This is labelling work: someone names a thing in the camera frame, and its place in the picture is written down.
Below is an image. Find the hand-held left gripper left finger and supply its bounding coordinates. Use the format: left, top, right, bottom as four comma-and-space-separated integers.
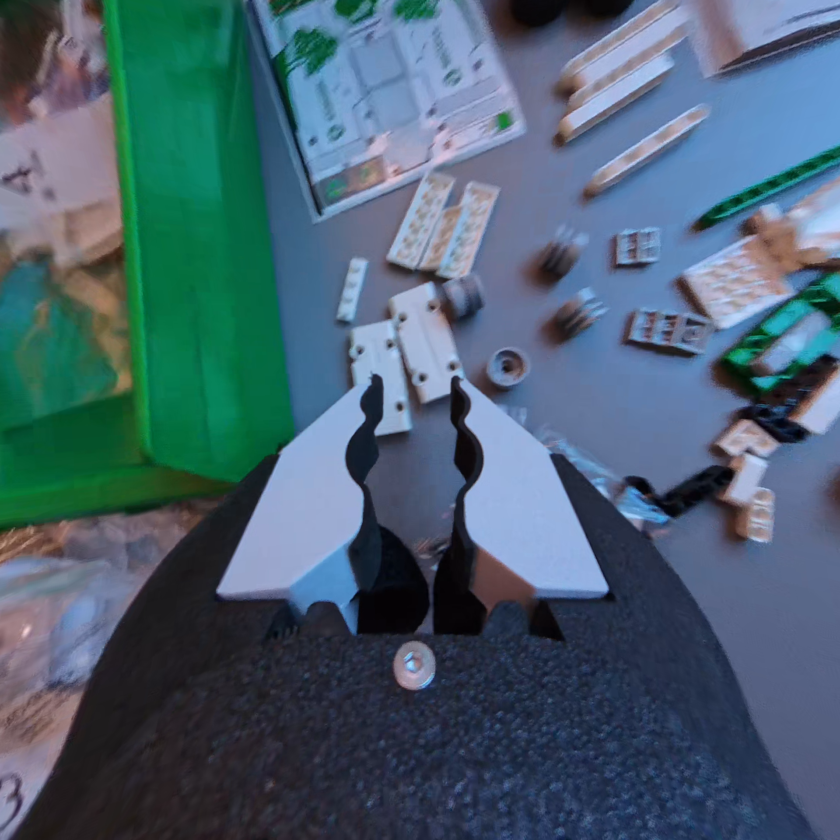
217, 374, 395, 634

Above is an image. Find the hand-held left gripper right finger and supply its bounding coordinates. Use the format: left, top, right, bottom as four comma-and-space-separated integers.
433, 375, 609, 634

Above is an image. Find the white lego panel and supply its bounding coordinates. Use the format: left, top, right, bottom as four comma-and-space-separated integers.
388, 283, 466, 403
349, 322, 413, 436

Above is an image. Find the grey lego wheel hub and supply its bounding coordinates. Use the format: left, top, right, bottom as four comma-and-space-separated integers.
487, 346, 531, 391
443, 276, 485, 319

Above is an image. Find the black lego beam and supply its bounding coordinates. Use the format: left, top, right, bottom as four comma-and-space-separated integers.
656, 465, 736, 516

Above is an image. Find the small white lego piece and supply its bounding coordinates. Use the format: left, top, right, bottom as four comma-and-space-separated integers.
718, 453, 769, 506
712, 420, 782, 460
735, 489, 775, 542

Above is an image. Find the narrow white lego plate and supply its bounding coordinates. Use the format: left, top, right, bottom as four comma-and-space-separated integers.
336, 257, 368, 322

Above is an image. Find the wide grey lego brick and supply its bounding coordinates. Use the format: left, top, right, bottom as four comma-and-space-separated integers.
628, 308, 713, 355

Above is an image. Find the white studded lego plate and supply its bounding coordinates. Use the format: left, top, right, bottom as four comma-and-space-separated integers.
387, 172, 455, 270
436, 182, 500, 280
420, 206, 463, 271

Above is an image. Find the small grey lego brick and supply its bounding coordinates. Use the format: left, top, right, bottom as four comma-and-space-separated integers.
615, 227, 660, 266

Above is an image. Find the green and black lego assembly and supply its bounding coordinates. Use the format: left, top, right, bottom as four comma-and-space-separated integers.
718, 272, 840, 441

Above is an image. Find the large white lego plate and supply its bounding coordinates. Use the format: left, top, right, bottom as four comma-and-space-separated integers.
679, 236, 795, 329

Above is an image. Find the long white lego beam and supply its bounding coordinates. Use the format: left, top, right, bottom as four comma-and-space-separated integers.
558, 0, 686, 93
556, 56, 677, 145
564, 29, 690, 114
584, 105, 711, 198

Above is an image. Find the white and tan lego assembly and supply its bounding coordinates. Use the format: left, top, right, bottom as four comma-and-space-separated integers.
742, 177, 840, 277

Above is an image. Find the green lego beam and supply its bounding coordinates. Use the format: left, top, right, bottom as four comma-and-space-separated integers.
694, 146, 840, 231

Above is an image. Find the lego instruction booklet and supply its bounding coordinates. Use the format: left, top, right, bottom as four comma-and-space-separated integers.
248, 0, 528, 223

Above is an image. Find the small clear parts bag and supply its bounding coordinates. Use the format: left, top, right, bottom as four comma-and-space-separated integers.
525, 407, 670, 532

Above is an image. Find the clear plastic bag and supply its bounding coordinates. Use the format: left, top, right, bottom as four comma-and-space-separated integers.
0, 512, 217, 834

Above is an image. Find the teal parts bag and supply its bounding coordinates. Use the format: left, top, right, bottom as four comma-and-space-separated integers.
0, 259, 132, 424

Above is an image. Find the white numbered parts bag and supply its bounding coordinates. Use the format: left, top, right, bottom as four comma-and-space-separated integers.
0, 98, 126, 263

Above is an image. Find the white cardboard box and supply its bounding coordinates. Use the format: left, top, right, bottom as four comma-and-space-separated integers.
686, 0, 840, 78

